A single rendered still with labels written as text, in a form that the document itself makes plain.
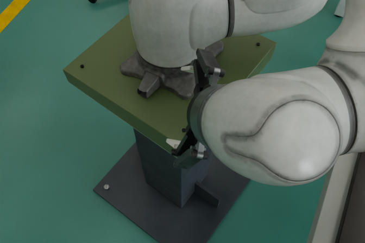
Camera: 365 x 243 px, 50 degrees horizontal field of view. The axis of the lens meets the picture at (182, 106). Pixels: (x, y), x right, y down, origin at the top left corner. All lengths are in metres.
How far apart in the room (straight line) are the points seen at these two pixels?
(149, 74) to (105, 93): 0.11
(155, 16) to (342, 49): 0.38
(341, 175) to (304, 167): 0.55
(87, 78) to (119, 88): 0.08
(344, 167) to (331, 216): 0.11
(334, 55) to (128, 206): 1.25
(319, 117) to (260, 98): 0.05
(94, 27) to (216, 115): 1.74
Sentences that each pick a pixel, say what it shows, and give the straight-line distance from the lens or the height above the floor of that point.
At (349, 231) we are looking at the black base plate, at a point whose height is 0.77.
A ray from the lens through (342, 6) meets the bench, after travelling 2.19.
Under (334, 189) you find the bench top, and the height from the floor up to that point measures 0.75.
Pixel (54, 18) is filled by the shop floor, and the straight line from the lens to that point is 2.20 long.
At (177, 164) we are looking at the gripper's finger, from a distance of 0.64.
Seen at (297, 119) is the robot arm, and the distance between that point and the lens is 0.33.
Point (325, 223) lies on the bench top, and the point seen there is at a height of 0.75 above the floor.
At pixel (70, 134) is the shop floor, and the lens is 1.77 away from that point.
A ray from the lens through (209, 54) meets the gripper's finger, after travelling 0.64.
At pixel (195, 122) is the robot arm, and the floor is 1.10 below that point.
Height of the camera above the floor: 1.53
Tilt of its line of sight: 60 degrees down
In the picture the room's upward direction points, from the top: straight up
